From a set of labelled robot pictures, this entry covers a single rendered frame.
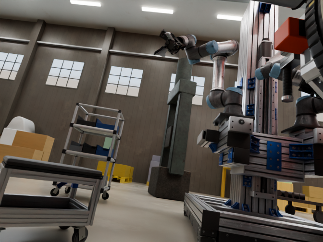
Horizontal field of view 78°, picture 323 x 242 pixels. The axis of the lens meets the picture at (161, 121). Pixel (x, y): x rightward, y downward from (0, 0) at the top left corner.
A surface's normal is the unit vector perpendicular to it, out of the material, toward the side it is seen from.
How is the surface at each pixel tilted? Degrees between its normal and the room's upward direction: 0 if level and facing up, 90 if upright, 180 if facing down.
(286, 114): 90
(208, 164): 90
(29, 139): 90
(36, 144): 90
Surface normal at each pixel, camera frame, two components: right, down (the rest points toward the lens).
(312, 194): -0.15, -0.29
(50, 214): 0.64, -0.11
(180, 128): 0.22, -0.25
